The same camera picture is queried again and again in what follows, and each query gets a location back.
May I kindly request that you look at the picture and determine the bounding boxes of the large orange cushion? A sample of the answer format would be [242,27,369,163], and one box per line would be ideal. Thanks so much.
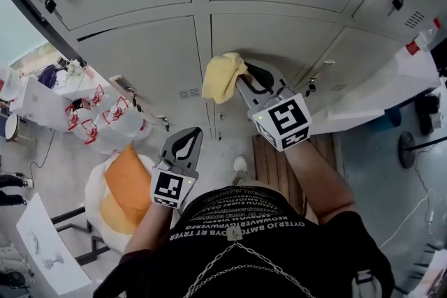
[104,144,153,217]

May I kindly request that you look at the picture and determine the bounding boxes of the black bag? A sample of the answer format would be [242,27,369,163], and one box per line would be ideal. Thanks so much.
[415,92,443,135]

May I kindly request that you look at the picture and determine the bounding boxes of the silver chain necklace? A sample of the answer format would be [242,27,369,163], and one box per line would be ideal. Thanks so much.
[190,226,314,298]

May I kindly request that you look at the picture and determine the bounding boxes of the purple bag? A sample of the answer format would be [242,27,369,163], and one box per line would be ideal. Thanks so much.
[37,64,59,90]

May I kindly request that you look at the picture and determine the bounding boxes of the white cable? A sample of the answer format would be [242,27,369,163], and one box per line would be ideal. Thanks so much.
[379,186,436,248]

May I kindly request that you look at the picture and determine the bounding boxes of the white beanbag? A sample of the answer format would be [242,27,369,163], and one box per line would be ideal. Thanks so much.
[85,153,154,254]

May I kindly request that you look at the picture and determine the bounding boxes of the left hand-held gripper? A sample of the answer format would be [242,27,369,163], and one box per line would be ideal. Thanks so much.
[150,126,204,209]

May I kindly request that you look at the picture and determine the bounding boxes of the white bag red label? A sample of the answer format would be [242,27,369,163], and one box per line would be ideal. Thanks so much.
[0,62,22,102]

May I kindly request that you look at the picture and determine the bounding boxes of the white sneaker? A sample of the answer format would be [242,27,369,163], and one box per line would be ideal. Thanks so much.
[233,156,248,176]

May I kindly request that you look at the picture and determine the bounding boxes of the black printed t-shirt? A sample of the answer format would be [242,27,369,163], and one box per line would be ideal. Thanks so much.
[93,186,395,298]

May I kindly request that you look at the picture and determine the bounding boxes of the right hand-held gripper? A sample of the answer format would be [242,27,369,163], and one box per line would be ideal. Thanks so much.
[235,59,313,153]

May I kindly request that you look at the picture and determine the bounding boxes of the clear water jug red handle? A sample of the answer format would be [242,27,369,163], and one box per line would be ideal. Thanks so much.
[81,119,125,155]
[129,97,154,140]
[89,84,108,107]
[103,96,146,140]
[65,103,84,132]

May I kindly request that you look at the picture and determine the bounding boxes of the rack of dark clothes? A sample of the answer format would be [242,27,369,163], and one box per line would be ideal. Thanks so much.
[431,41,447,88]

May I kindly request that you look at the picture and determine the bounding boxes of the clear bottle red label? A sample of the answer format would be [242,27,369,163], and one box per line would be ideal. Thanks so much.
[406,17,441,56]

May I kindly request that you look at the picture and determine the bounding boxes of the round white stool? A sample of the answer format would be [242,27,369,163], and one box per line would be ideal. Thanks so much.
[5,113,19,142]

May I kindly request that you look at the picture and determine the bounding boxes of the person's left forearm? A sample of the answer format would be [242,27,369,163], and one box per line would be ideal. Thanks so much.
[124,202,174,254]

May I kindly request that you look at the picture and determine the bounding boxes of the black pedestal fan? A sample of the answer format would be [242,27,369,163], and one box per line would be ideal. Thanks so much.
[398,131,447,170]

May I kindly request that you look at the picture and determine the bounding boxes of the black metal rack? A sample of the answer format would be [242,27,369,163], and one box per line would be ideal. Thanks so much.
[394,244,447,294]

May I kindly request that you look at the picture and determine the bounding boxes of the wooden slat platform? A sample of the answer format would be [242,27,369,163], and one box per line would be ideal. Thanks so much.
[251,132,345,217]

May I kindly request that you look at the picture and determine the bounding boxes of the glass goblet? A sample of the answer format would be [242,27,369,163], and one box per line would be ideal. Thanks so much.
[41,253,66,271]

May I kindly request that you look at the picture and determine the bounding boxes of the grey metal locker cabinet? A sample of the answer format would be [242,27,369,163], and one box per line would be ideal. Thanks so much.
[0,0,443,144]

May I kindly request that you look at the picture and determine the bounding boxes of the teal bin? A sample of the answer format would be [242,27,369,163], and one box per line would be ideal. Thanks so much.
[375,106,402,127]

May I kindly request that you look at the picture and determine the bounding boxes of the round yellow cushion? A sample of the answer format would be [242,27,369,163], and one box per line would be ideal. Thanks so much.
[99,192,139,234]

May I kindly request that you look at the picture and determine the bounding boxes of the yellow cloth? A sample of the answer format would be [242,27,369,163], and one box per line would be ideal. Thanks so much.
[201,52,249,105]

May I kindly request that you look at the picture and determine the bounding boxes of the black window frame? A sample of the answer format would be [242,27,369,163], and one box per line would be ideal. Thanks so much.
[0,0,88,69]

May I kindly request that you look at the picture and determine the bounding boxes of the person's right forearm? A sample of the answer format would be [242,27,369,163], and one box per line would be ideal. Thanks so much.
[284,139,358,226]

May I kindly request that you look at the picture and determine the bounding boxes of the black metal frame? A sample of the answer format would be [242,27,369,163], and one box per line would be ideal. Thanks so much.
[50,205,111,266]

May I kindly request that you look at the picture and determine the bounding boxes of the khaki trousers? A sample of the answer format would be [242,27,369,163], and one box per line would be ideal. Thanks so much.
[230,174,277,193]

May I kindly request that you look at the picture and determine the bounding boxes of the white table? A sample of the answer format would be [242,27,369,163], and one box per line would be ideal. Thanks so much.
[15,192,91,296]
[307,45,443,135]

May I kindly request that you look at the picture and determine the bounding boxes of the grey metal locker door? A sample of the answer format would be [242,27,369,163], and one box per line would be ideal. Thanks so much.
[210,13,337,105]

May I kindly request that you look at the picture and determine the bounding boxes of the white flowers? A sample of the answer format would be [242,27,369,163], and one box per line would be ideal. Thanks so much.
[64,61,84,81]

